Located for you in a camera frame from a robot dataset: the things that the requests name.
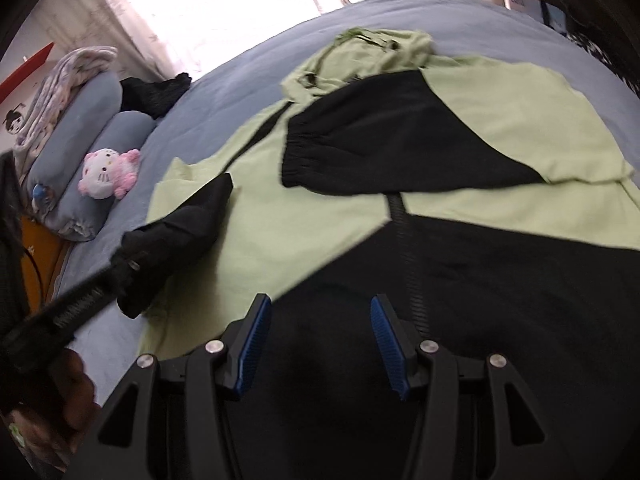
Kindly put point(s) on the white blue cardboard box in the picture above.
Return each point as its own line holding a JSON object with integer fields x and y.
{"x": 542, "y": 12}

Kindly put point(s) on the light green black hooded jacket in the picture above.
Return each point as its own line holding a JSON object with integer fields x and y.
{"x": 483, "y": 251}

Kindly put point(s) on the person's left hand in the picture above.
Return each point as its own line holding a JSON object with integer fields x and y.
{"x": 53, "y": 428}

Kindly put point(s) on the black knitted garment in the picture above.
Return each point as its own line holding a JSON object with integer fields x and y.
{"x": 155, "y": 99}

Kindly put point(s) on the upper blue pillow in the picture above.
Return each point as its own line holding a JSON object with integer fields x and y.
{"x": 92, "y": 107}

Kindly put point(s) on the blue pillow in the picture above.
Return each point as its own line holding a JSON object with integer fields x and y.
{"x": 79, "y": 218}
{"x": 92, "y": 107}

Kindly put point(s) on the white pink cat plush toy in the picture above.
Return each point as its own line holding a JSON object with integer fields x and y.
{"x": 107, "y": 173}

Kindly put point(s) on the folded patterned grey blanket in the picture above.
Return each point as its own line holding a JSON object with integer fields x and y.
{"x": 71, "y": 72}

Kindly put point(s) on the lower blue pillow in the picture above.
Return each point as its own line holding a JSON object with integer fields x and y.
{"x": 79, "y": 218}

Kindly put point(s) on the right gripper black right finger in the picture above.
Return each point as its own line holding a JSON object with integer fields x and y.
{"x": 475, "y": 419}

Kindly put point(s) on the blue fleece bed blanket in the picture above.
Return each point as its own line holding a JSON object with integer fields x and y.
{"x": 495, "y": 67}

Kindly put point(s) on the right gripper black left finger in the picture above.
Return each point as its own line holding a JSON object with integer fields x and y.
{"x": 169, "y": 419}

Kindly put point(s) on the black white patterned cloth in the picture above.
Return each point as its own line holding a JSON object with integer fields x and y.
{"x": 596, "y": 52}

